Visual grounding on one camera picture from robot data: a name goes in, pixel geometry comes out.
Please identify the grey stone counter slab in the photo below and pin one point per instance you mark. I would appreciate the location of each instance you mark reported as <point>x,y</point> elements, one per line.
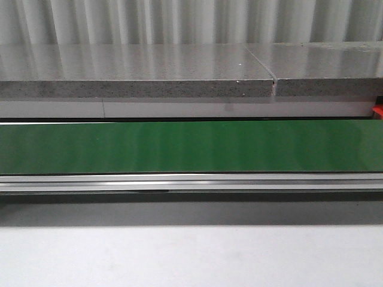
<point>192,70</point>

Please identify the aluminium conveyor side rail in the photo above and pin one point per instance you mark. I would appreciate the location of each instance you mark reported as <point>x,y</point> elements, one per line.
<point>301,186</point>

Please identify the green conveyor belt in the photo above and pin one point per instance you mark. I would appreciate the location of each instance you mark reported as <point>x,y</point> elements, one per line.
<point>192,146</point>

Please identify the red plastic object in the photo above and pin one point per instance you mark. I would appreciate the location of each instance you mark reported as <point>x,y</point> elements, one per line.
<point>378,109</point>

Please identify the white pleated curtain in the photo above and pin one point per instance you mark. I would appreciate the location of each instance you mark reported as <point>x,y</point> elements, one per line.
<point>184,22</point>

